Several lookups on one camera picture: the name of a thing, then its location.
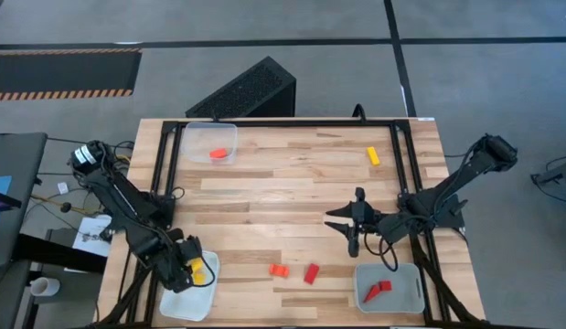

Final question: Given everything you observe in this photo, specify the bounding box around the red wedge block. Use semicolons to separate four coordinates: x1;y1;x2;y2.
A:
362;283;382;304

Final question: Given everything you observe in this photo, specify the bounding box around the white rectangular tray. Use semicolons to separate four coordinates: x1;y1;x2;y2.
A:
158;249;221;323

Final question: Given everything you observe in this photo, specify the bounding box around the white printed paper sheet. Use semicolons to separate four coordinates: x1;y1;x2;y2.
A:
71;215;113;258

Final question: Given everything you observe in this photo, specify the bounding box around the red rectangular block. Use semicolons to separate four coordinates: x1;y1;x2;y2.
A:
304;262;321;285

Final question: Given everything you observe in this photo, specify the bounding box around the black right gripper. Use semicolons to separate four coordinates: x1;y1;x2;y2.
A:
324;186;379;258

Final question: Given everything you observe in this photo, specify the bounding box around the clear plastic container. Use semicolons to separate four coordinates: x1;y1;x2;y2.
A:
179;122;240;165

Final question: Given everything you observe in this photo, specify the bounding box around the yellow cable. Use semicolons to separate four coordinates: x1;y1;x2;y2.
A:
30;154;131;216

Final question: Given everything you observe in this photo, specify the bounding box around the black metal table frame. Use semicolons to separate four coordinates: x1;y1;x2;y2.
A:
97;117;489;329

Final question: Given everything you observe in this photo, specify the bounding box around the black perforated case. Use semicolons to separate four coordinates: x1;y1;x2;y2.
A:
185;55;297;119

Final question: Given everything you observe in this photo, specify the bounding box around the white cup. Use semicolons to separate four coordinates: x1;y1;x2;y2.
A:
29;276;61;298

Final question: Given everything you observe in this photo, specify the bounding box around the dark grey cabinet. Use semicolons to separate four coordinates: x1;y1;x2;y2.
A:
0;260;32;329

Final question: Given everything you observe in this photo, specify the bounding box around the grey plastic bin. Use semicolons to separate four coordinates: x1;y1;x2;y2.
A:
354;262;426;315

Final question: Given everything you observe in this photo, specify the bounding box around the dark grey side desk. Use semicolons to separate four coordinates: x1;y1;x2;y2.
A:
0;132;48;269

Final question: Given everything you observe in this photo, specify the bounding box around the black hazard-striped floor mat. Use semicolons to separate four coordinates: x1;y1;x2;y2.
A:
0;48;143;102

